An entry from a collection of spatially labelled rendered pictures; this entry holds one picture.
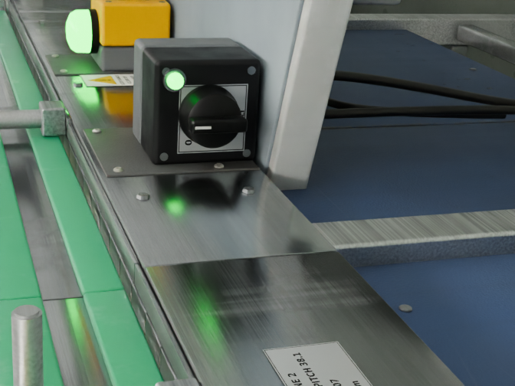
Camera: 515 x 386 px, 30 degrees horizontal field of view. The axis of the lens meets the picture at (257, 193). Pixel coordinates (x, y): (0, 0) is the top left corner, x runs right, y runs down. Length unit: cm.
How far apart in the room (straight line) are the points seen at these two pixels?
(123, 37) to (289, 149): 32
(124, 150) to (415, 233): 24
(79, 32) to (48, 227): 36
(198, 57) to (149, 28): 28
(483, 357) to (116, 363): 20
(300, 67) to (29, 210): 21
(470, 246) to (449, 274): 4
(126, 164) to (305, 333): 27
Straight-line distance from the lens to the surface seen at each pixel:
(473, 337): 56
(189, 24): 93
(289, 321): 50
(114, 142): 76
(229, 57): 71
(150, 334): 53
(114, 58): 98
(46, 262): 61
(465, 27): 145
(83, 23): 99
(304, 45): 66
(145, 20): 98
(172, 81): 69
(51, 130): 84
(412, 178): 79
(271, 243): 59
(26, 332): 39
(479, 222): 67
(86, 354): 51
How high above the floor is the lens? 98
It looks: 18 degrees down
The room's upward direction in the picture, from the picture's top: 93 degrees counter-clockwise
